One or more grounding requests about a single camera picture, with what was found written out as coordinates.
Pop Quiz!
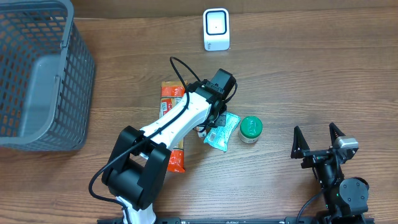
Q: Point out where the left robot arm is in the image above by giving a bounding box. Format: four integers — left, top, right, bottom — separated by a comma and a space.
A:
101, 69, 237, 223

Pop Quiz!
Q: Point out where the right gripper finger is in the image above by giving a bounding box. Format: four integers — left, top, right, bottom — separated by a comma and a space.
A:
290, 126, 310, 159
329, 123, 345, 144

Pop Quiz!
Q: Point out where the white barcode scanner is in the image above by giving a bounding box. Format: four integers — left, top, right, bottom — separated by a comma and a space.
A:
203, 8, 230, 51

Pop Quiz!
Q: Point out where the small orange snack box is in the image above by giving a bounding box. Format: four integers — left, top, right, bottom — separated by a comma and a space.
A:
195, 126, 207, 138

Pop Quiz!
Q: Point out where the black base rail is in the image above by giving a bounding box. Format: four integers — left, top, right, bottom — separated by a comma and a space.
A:
155, 217, 375, 224

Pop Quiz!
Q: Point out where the grey plastic mesh basket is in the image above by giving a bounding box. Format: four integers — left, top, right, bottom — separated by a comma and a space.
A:
1, 0, 96, 151

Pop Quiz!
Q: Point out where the teal wet wipes pack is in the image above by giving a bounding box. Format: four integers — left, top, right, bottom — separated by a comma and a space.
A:
204, 112, 241, 152

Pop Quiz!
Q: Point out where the green lid jar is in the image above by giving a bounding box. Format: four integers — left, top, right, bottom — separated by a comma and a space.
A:
238, 116, 263, 144

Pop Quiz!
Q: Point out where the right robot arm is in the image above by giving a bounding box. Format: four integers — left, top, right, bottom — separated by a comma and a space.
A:
290, 123, 374, 223

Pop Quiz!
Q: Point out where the orange spaghetti packet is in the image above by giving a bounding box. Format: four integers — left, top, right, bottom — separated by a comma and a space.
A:
159, 82, 185, 173

